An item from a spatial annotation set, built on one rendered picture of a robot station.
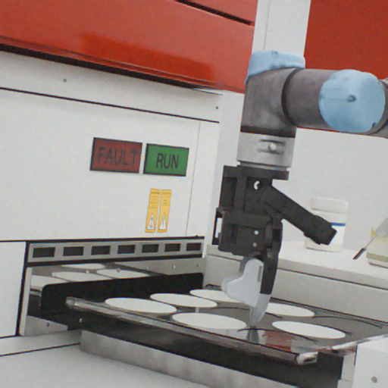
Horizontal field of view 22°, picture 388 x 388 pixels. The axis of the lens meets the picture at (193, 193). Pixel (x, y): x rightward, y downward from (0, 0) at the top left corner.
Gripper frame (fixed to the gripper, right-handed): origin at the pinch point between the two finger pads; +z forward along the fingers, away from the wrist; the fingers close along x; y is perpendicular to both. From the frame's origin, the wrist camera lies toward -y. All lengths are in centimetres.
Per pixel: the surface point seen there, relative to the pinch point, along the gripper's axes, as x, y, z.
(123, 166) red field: -18.4, 19.3, -17.3
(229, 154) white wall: -325, -51, -18
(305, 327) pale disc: -1.9, -7.1, 1.2
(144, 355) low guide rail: -3.5, 14.4, 7.5
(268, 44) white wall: -341, -66, -72
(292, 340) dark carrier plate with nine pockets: 7.7, -2.9, 1.3
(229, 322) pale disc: 0.1, 4.0, 1.2
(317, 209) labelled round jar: -48, -19, -13
